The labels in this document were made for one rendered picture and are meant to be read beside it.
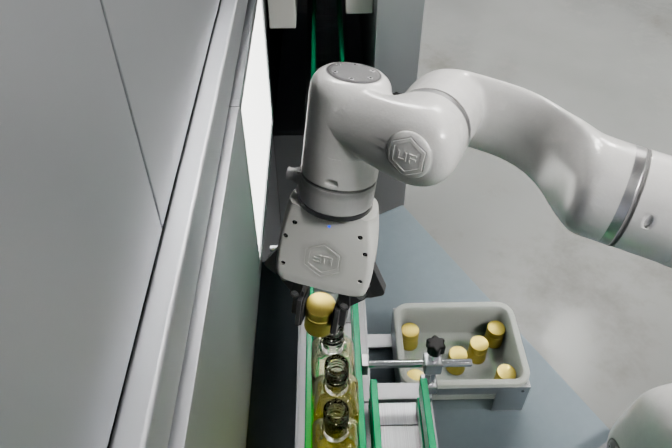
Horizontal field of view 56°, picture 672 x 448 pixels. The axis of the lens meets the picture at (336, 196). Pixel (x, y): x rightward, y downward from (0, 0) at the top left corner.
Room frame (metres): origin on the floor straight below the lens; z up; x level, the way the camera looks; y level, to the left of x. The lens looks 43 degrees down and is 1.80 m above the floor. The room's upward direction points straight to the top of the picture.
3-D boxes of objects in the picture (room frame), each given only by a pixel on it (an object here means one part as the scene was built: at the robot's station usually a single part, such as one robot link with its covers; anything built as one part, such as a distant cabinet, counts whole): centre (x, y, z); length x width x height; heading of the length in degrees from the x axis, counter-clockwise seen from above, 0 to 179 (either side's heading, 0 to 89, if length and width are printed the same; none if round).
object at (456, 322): (0.65, -0.22, 0.80); 0.22 x 0.17 x 0.09; 91
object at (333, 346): (0.47, 0.00, 1.12); 0.03 x 0.03 x 0.05
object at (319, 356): (0.47, 0.00, 0.99); 0.06 x 0.06 x 0.21; 1
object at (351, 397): (0.41, 0.00, 0.99); 0.06 x 0.06 x 0.21; 0
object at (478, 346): (0.66, -0.26, 0.79); 0.04 x 0.04 x 0.04
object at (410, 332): (0.69, -0.14, 0.79); 0.04 x 0.04 x 0.04
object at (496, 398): (0.64, -0.19, 0.79); 0.27 x 0.17 x 0.08; 91
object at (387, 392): (0.53, -0.10, 0.85); 0.09 x 0.04 x 0.07; 91
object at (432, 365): (0.53, -0.12, 0.95); 0.17 x 0.03 x 0.12; 91
